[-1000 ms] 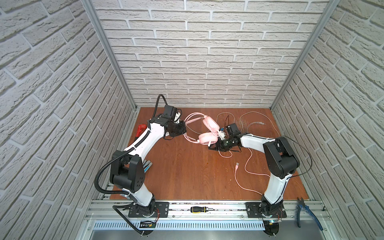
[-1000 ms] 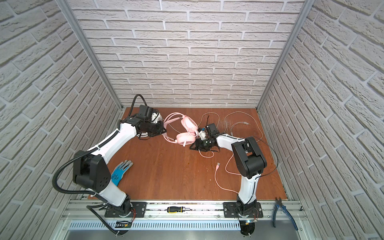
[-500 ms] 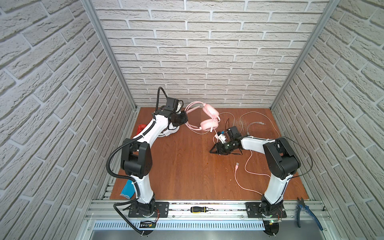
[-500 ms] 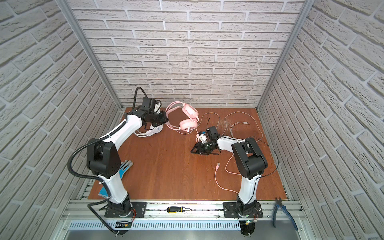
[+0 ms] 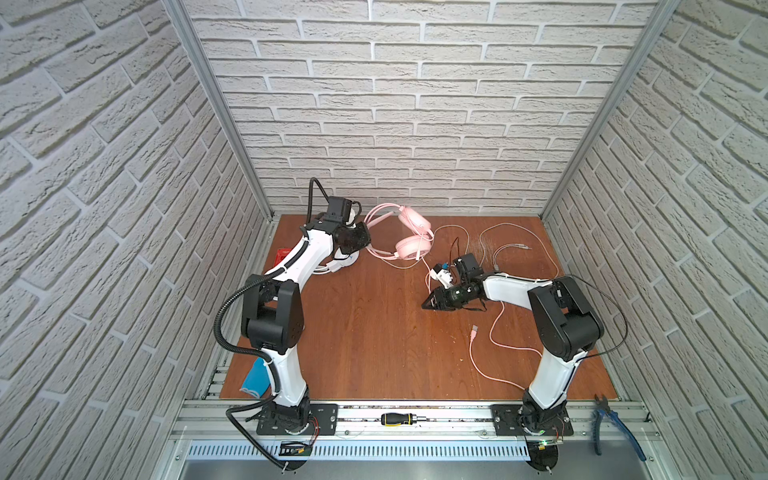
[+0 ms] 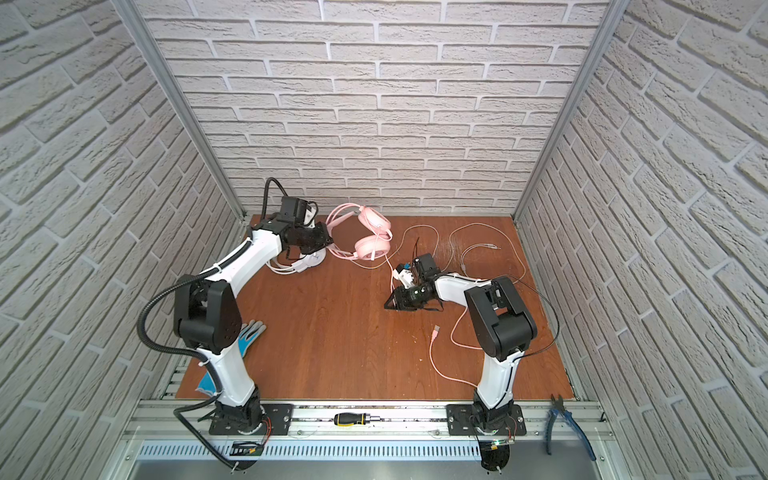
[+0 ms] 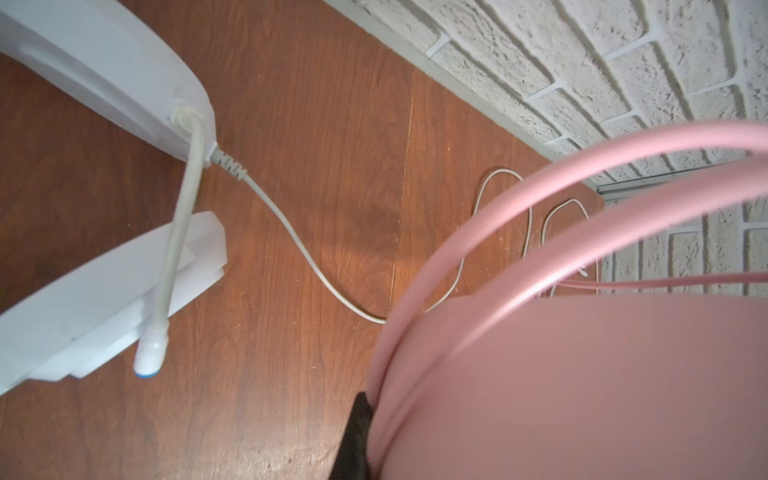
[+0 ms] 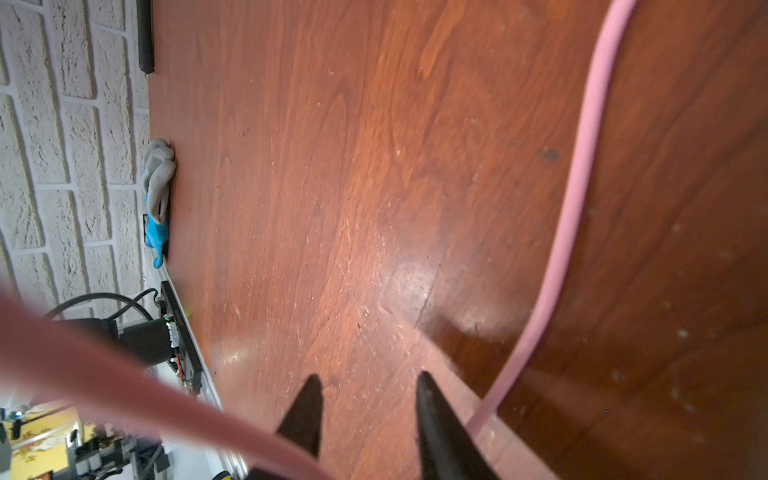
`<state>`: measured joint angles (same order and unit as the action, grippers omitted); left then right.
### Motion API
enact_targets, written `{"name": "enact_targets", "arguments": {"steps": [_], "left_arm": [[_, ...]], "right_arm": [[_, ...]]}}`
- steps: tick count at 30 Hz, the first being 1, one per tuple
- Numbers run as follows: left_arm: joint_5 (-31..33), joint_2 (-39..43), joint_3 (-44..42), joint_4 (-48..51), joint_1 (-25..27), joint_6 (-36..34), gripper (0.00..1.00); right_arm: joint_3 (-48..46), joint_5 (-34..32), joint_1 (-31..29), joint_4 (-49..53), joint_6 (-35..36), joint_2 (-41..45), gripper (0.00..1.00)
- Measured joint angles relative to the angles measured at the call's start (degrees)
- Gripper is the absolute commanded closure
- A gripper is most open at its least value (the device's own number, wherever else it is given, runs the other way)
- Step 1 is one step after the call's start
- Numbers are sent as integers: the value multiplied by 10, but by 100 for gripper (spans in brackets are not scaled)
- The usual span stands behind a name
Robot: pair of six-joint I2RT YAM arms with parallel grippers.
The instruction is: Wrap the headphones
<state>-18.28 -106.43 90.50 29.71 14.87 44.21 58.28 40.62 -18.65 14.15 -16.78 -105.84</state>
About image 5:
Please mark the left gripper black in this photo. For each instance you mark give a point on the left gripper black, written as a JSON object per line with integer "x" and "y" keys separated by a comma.
{"x": 362, "y": 226}

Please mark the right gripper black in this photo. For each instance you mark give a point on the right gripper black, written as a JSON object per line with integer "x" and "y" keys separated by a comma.
{"x": 441, "y": 302}

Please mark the pink headphones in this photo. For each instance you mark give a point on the pink headphones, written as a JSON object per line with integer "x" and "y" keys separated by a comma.
{"x": 411, "y": 248}

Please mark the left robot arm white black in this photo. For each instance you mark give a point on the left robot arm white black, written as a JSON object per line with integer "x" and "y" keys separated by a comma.
{"x": 273, "y": 318}

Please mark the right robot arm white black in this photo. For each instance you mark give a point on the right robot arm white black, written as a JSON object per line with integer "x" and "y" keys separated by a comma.
{"x": 567, "y": 326}

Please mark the white headphones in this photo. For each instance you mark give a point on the white headphones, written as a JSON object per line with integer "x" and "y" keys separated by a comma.
{"x": 338, "y": 262}

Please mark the red pipe wrench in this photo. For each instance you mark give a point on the red pipe wrench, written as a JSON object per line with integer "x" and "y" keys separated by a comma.
{"x": 282, "y": 256}

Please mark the black yellow screwdriver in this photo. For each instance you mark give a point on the black yellow screwdriver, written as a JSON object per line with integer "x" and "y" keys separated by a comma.
{"x": 401, "y": 419}

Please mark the blue grey work glove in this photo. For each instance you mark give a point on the blue grey work glove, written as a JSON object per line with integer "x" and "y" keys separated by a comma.
{"x": 257, "y": 382}

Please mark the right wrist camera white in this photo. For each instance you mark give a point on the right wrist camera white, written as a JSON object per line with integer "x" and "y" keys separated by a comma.
{"x": 442, "y": 274}

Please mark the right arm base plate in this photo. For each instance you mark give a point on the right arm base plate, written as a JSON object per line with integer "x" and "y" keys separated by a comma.
{"x": 518, "y": 419}

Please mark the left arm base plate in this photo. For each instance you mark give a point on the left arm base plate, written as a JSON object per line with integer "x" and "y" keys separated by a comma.
{"x": 278, "y": 420}

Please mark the blue handled pliers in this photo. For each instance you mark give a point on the blue handled pliers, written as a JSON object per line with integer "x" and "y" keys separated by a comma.
{"x": 603, "y": 411}

